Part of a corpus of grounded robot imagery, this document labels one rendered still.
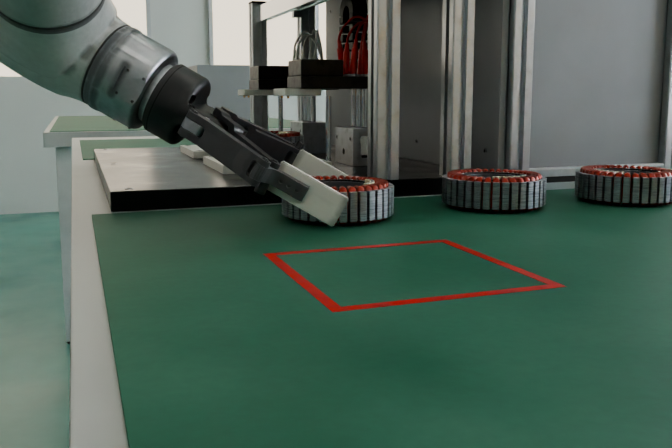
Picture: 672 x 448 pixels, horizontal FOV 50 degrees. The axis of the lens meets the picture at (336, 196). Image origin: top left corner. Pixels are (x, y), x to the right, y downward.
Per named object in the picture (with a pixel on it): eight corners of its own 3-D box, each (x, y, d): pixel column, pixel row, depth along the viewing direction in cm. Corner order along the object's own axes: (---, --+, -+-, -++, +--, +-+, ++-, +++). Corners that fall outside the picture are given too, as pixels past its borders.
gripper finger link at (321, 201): (282, 159, 65) (281, 160, 64) (349, 198, 65) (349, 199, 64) (267, 188, 65) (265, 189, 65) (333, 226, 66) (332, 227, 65)
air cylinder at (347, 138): (352, 166, 103) (352, 127, 102) (334, 162, 109) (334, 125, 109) (384, 165, 104) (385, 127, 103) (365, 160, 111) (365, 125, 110)
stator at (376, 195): (273, 226, 67) (272, 186, 66) (290, 207, 78) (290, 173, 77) (393, 228, 66) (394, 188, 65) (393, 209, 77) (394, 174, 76)
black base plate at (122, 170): (111, 212, 76) (110, 191, 76) (94, 160, 136) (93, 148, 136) (492, 191, 92) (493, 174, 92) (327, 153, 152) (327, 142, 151)
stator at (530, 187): (423, 201, 82) (424, 169, 82) (507, 196, 86) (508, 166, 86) (475, 217, 72) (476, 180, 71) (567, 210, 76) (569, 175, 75)
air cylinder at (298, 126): (302, 153, 125) (301, 121, 124) (289, 150, 132) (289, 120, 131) (329, 152, 127) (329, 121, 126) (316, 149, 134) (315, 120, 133)
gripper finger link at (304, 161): (287, 172, 78) (288, 171, 79) (342, 204, 78) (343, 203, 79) (300, 148, 78) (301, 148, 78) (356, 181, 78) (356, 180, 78)
